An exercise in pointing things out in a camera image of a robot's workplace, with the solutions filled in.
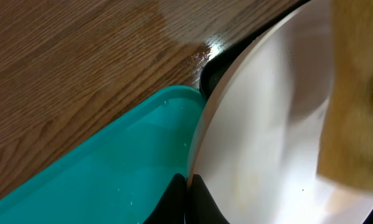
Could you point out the teal plastic tray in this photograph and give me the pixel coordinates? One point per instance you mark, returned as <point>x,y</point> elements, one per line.
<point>119,174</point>

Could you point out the black rectangular tray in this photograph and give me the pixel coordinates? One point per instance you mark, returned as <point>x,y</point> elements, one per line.
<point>215,68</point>

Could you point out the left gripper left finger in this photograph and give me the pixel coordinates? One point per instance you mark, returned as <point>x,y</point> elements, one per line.
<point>171,206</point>

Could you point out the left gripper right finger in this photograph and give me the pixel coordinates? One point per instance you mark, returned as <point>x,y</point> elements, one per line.
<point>201,207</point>

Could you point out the white plate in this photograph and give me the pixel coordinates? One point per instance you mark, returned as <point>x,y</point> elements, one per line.
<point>257,142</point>

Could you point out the green yellow sponge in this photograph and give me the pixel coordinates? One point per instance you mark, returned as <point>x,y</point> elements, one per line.
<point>346,146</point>

